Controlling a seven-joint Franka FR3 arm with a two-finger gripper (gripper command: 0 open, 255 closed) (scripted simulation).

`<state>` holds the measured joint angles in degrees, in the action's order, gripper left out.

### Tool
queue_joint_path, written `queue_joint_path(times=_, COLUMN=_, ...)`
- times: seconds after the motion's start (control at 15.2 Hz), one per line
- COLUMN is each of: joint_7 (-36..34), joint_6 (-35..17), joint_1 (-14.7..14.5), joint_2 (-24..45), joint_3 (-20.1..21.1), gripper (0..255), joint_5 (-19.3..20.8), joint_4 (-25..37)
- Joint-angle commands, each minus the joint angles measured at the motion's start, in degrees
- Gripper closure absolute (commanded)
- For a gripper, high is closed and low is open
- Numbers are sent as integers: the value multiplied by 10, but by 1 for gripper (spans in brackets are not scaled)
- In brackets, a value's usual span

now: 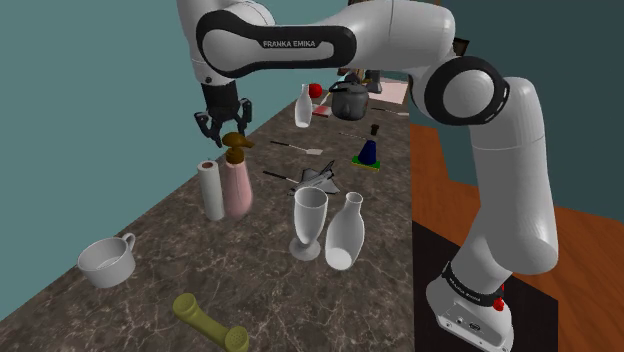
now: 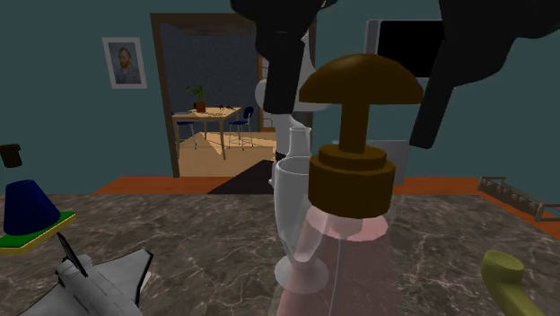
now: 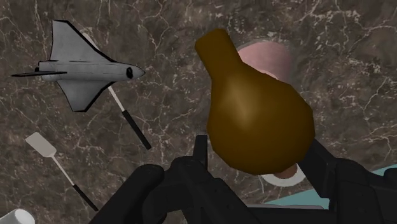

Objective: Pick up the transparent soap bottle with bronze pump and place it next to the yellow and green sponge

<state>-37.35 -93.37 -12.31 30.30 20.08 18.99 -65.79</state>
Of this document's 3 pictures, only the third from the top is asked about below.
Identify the white cylinder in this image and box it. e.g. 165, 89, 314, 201
0, 208, 36, 224

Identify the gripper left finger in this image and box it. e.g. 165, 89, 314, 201
88, 134, 259, 224

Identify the grey toy jet plane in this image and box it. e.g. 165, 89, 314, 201
11, 19, 146, 113

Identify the brown gourd-shaped vase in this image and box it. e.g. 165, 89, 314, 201
194, 29, 316, 176

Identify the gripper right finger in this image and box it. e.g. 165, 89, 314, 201
298, 139, 397, 224

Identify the teal flat object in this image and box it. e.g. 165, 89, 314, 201
247, 164, 397, 209

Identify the white spatula with black handle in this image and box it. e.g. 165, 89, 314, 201
81, 32, 153, 151
24, 132, 99, 213

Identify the pink cup with white rim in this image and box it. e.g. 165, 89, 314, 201
235, 39, 307, 188

